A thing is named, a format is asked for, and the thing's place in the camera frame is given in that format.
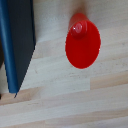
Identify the red plastic cup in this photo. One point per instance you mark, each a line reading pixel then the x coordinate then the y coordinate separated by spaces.
pixel 82 46

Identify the blue book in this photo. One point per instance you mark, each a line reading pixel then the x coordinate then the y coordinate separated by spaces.
pixel 18 40

